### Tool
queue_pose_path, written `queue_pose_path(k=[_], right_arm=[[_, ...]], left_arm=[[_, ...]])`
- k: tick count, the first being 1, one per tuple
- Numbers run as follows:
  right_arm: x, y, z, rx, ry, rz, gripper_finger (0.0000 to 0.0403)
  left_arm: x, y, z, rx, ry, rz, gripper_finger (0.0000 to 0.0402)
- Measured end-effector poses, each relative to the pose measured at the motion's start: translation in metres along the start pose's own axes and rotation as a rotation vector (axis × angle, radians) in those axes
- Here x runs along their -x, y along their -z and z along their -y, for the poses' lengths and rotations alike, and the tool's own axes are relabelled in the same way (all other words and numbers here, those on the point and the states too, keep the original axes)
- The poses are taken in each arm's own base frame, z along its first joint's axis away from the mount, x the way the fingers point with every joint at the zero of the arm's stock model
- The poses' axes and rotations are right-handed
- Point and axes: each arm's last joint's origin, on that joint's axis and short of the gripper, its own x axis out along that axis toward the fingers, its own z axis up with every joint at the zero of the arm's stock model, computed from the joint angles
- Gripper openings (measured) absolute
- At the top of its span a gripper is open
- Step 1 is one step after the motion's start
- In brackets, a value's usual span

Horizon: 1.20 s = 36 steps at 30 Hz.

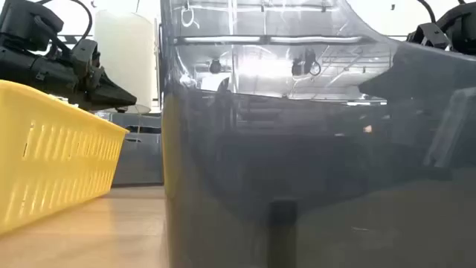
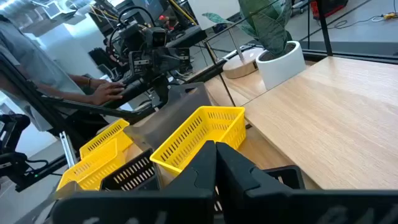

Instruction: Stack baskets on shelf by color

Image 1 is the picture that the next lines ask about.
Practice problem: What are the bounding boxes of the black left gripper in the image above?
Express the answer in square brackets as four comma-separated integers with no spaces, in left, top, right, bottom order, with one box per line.
[0,46,138,112]

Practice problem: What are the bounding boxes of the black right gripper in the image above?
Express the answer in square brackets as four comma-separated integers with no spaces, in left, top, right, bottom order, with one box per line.
[358,43,476,102]

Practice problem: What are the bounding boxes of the grey translucent plastic bin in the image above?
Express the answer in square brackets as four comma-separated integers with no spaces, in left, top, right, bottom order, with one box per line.
[159,0,476,268]
[110,111,164,186]

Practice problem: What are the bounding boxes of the yellow slotted plastic basket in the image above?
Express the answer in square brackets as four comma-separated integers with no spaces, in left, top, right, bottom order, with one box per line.
[0,79,130,236]

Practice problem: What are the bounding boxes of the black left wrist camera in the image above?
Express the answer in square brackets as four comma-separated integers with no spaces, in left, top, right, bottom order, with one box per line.
[70,38,102,71]

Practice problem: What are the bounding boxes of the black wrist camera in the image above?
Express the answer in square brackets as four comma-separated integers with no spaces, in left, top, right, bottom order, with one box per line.
[406,22,451,51]
[70,38,102,71]

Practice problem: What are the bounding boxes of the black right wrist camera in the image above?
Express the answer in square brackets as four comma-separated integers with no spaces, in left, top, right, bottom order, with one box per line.
[406,22,451,51]

